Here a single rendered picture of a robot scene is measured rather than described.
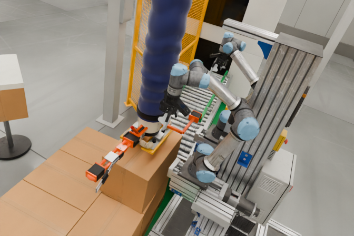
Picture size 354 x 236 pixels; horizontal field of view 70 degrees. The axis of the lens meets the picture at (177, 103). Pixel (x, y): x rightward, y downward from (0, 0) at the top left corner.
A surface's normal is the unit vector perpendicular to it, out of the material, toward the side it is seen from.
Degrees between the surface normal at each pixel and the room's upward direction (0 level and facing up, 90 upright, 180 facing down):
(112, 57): 90
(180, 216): 0
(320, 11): 90
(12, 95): 90
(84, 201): 0
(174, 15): 79
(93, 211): 0
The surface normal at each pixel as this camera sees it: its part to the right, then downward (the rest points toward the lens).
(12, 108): 0.52, 0.56
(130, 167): 0.20, -0.82
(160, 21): -0.33, 0.31
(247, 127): 0.05, 0.45
